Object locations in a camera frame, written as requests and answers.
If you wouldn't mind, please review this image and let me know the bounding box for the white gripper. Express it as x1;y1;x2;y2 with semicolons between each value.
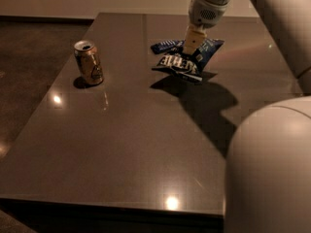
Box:
183;0;228;55

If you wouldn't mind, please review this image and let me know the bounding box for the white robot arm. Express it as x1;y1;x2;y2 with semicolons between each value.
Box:
185;0;311;233

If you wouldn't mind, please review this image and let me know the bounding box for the blue rxbar blueberry bar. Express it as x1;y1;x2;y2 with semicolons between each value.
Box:
151;40;179;54

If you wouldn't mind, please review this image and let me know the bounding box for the gold soda can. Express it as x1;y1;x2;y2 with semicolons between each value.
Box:
74;40;104;85

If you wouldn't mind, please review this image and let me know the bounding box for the blue kettle chip bag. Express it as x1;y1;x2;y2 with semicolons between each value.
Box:
153;39;224;83

